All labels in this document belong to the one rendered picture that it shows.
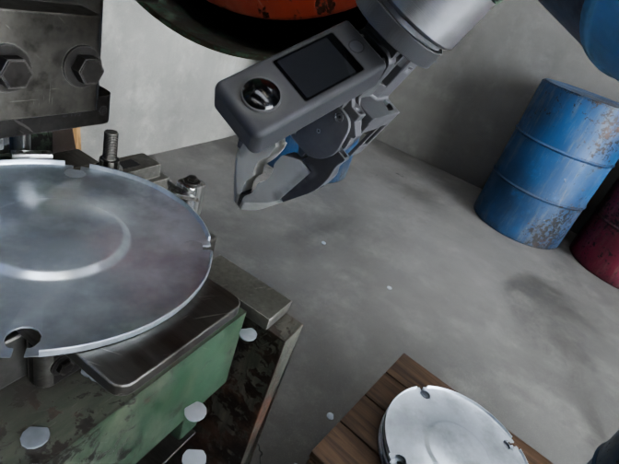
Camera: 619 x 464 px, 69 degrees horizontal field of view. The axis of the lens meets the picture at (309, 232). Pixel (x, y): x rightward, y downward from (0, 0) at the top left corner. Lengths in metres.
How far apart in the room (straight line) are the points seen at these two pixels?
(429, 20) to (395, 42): 0.02
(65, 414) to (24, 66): 0.31
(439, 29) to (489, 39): 3.25
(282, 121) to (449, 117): 3.37
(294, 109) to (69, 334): 0.23
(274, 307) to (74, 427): 0.29
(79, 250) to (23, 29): 0.18
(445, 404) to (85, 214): 0.79
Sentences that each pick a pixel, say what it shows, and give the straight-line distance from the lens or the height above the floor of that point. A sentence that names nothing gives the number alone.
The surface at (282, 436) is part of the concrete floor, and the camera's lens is 1.31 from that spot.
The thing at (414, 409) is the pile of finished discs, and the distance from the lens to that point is 0.98.
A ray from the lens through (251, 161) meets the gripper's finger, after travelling 0.39.
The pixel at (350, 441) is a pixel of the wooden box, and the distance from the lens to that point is 0.92.
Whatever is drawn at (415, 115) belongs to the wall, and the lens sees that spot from 3.70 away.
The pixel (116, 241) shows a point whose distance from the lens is 0.47.
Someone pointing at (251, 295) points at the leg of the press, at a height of 0.64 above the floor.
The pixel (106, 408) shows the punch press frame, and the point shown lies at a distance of 0.51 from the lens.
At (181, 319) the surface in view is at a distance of 0.40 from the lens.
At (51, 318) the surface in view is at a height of 0.78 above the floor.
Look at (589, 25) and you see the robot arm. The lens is 0.26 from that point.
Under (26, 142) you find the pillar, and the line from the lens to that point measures 0.65.
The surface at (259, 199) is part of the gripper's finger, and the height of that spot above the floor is 0.88.
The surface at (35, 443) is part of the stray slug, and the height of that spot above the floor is 0.65.
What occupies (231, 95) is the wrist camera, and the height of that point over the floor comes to 0.98.
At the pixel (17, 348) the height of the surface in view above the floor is 0.69.
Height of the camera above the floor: 1.06
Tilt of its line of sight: 30 degrees down
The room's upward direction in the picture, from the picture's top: 19 degrees clockwise
